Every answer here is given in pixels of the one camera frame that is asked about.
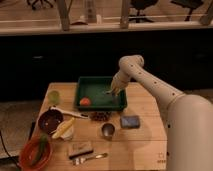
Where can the red plastic bowl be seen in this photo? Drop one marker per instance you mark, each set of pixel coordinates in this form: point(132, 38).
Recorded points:
point(30, 150)

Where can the metal fork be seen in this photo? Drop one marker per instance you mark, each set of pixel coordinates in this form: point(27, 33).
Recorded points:
point(81, 160)

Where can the wooden block brush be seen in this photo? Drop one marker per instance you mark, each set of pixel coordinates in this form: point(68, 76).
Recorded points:
point(77, 149)

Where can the black office chair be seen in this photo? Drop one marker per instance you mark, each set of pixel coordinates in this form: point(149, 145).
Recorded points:
point(139, 6)

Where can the orange tomato toy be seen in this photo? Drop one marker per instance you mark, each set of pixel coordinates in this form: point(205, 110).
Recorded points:
point(85, 101)

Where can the green cucumber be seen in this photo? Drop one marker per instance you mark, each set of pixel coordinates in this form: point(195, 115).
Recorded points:
point(41, 147)

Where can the dark grape bunch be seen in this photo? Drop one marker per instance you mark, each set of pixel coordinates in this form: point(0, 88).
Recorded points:
point(100, 116)

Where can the green plastic tray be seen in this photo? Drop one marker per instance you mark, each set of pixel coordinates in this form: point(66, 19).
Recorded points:
point(94, 88)

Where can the green plastic cup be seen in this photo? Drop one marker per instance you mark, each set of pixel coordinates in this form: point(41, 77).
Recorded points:
point(54, 97)

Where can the yellow corn cob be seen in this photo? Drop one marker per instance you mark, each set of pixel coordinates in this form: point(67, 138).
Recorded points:
point(62, 128)

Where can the dark brown bowl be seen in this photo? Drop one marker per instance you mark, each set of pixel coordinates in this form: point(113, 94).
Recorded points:
point(49, 121)

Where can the white handled spatula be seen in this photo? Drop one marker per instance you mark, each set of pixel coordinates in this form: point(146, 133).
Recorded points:
point(71, 113)

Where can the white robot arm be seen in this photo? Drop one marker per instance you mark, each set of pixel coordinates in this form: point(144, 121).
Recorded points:
point(190, 117)

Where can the black chair right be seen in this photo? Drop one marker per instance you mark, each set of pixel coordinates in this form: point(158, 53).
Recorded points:
point(190, 4)

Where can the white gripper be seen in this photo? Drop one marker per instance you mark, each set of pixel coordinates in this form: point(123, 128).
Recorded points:
point(119, 82)

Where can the black chair base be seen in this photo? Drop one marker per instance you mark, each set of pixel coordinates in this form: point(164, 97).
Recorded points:
point(34, 4)

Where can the metal cup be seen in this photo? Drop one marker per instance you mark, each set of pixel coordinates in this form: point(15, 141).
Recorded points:
point(108, 131)

